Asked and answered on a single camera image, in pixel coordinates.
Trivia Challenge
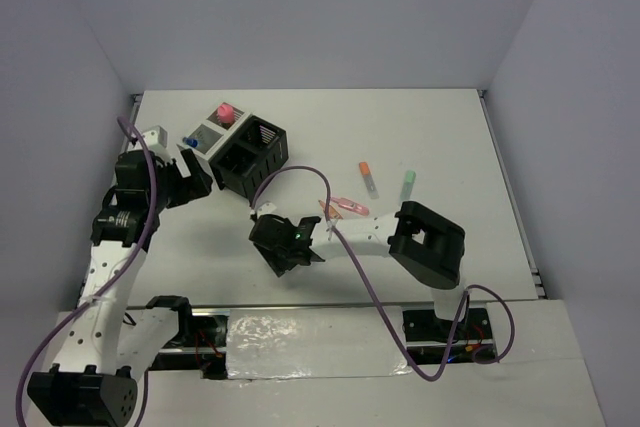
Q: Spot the blue cap spray bottle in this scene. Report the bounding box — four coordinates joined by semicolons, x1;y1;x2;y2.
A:
182;137;199;148

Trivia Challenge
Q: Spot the silver foil covered plate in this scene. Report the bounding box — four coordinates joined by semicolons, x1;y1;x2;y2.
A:
226;307;411;380

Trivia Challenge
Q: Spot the white slotted container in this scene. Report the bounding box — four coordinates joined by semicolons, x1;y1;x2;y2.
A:
177;102;252;162

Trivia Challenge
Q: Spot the green highlighter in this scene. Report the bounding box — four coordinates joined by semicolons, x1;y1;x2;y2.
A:
399;170;416;204

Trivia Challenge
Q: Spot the orange cap highlighter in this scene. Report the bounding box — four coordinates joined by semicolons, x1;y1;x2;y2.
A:
358;162;379;199

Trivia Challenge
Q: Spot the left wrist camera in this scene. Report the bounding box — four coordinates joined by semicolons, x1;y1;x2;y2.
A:
127;126;168;157

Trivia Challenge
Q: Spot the pink utility knife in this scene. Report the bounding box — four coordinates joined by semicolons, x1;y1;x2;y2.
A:
330;197;370;217

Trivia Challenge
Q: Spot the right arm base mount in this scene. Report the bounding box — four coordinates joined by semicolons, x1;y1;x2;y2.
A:
402;306;498;366

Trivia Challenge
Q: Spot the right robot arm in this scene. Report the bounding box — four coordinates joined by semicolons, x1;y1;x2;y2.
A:
249;201;470;338

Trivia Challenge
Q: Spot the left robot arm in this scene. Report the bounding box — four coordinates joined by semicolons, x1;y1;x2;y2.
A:
26;149;212;426

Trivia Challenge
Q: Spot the pink cap glue bottle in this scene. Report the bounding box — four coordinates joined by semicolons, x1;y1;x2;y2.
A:
216;102;236;129

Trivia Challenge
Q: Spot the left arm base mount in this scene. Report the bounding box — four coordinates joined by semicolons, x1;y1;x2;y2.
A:
150;314;228;380

